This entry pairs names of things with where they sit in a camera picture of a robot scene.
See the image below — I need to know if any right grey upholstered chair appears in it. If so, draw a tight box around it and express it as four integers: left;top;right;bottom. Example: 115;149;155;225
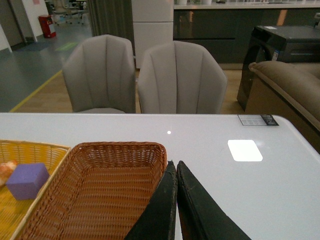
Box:
137;41;228;114

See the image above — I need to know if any purple foam cube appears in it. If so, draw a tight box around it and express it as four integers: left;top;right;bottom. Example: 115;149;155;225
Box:
6;162;50;201

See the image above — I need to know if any dark kitchen counter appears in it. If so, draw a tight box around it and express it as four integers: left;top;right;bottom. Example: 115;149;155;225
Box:
173;0;320;68

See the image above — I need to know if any left grey upholstered chair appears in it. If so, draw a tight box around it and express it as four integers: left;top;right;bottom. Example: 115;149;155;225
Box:
62;34;136;114

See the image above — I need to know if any orange white plush toy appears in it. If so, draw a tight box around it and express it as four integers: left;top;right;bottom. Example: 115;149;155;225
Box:
0;160;18;187

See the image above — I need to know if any white refrigerator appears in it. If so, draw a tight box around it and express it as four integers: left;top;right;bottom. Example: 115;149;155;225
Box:
131;0;174;69

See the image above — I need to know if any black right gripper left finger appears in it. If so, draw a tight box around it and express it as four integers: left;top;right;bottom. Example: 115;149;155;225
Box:
125;161;178;240

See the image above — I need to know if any yellow wicker basket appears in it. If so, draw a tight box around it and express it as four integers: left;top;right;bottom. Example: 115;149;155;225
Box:
0;139;71;240

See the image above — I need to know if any grey curtain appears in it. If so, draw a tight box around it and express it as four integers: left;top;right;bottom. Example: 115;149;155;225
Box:
86;0;134;43

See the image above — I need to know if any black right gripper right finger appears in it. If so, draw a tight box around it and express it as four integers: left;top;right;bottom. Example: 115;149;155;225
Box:
177;161;250;240

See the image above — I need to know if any black white table label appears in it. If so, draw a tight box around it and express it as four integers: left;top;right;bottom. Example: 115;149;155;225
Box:
237;114;279;126

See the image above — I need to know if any grey upholstered chair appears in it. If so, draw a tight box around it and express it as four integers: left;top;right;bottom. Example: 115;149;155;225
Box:
137;41;228;114
62;34;136;114

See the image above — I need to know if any black appliance cabinet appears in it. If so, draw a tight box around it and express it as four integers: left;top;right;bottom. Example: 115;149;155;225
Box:
237;25;320;110

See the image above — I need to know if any brown wicker basket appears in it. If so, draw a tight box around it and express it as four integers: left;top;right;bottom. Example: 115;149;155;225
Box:
12;142;167;240

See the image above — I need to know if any beige sofa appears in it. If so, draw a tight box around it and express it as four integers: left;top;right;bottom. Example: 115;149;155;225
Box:
245;61;320;151

